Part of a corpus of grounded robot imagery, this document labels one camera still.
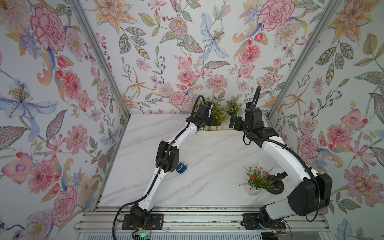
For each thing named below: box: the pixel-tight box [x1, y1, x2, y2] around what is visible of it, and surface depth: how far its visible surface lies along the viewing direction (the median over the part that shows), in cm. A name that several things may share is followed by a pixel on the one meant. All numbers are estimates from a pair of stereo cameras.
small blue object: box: [176, 161, 188, 174], surface depth 92 cm
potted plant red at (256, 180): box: [239, 161, 288, 196], surface depth 79 cm
